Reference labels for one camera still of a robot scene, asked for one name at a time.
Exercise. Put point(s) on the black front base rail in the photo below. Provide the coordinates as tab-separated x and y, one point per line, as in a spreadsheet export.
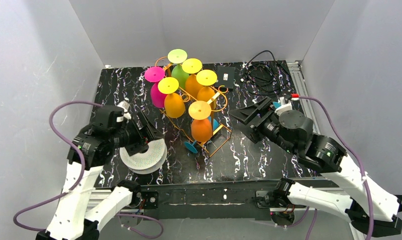
211	200

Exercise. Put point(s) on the blue wine glass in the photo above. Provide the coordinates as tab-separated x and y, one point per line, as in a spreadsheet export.
192	145

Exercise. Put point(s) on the magenta wine glass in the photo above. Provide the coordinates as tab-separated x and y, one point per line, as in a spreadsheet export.
154	75

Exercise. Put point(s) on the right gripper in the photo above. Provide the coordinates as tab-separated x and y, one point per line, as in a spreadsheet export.
256	117

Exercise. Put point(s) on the teal wine glass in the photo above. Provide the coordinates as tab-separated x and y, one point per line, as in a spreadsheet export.
276	105

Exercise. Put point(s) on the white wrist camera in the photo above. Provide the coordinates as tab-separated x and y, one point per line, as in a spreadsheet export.
286	102
125	106

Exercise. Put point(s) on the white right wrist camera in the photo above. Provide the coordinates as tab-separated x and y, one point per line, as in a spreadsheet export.
286	102

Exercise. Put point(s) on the white perforated filament spool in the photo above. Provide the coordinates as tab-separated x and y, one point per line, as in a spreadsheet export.
147	162

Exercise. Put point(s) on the black power adapter box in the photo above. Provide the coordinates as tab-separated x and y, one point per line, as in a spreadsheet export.
225	77

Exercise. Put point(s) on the yellow-orange wine glass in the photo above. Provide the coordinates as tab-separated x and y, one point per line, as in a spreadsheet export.
206	78
173	103
192	66

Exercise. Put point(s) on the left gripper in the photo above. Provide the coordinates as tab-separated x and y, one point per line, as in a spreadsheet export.
145	133

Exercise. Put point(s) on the gold wire glass rack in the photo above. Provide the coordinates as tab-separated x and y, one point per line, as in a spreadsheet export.
217	103

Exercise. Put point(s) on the orange wine glass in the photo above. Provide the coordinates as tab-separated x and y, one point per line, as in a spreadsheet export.
199	110

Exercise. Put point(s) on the green wine glass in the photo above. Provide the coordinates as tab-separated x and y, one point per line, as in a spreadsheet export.
177	57

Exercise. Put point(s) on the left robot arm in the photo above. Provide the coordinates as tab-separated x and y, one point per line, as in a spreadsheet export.
89	152

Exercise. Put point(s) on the yellow-orange wine glass front left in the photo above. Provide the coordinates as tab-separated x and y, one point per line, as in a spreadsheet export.
173	103

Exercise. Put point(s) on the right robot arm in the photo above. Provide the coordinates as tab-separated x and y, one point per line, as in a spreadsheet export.
365	205

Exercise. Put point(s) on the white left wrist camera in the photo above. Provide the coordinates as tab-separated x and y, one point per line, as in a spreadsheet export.
125	106

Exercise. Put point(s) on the yellow-orange wine glass back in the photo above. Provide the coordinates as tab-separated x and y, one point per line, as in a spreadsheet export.
192	66

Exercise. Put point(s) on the yellow-orange wine glass right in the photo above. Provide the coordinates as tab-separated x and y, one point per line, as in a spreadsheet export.
206	78

